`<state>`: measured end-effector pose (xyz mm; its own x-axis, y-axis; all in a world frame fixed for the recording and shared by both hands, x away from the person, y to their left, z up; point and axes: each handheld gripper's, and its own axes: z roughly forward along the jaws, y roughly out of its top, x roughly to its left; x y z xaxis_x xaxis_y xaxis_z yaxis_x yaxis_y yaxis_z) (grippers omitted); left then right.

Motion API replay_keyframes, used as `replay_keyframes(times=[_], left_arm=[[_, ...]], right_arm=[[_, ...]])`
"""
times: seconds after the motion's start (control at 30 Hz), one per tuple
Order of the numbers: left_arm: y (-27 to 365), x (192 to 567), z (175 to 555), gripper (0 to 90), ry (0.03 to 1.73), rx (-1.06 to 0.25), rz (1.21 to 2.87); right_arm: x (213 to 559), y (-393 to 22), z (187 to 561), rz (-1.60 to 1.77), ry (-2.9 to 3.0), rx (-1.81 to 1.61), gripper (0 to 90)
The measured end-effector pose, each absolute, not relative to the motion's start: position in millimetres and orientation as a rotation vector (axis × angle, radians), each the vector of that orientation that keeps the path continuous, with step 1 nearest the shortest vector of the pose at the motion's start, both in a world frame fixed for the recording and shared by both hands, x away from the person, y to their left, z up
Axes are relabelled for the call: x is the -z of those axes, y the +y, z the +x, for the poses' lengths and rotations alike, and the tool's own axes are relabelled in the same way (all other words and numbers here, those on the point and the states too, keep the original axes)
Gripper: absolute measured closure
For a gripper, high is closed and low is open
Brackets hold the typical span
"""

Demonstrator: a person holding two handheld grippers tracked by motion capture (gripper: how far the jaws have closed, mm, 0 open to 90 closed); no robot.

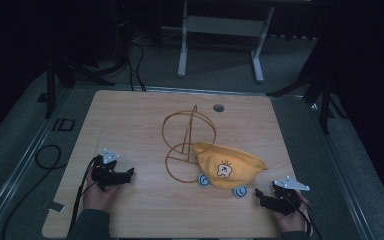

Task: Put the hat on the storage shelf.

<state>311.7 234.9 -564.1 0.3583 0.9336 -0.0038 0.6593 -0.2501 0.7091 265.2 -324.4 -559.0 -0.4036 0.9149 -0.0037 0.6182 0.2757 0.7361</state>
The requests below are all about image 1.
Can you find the white metal desk frame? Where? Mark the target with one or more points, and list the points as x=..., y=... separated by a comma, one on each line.
x=225, y=26

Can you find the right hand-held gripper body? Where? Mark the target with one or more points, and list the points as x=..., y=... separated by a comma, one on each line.
x=285, y=200

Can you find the person's right hand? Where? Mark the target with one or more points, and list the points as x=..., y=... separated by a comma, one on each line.
x=295, y=221

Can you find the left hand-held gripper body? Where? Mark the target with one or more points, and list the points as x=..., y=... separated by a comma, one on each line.
x=106, y=170

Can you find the person's left hand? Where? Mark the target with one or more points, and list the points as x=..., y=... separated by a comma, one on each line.
x=98, y=198

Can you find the black tripod stand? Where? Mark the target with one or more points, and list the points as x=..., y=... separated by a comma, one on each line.
x=50, y=86
x=325, y=100

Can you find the grey round table grommet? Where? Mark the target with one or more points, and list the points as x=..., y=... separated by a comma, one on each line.
x=218, y=107

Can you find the yellow hat with cartoon print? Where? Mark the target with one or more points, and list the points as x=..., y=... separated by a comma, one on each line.
x=233, y=163

